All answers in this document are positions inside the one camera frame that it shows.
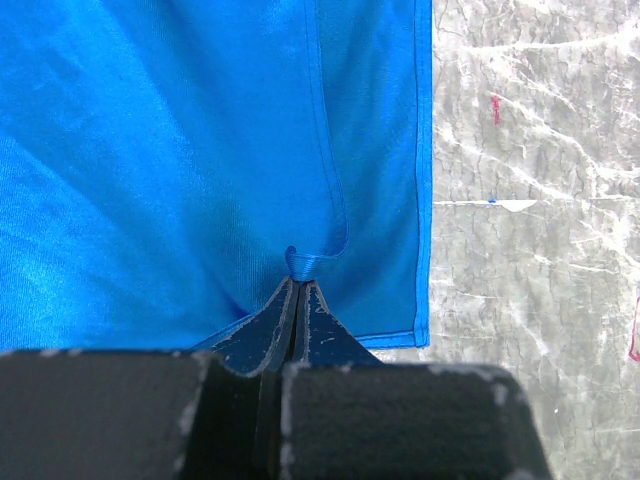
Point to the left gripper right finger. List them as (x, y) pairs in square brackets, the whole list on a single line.
[(347, 415)]

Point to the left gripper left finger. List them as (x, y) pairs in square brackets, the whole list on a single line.
[(205, 413)]

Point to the blue cloth napkin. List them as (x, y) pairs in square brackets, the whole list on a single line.
[(165, 164)]

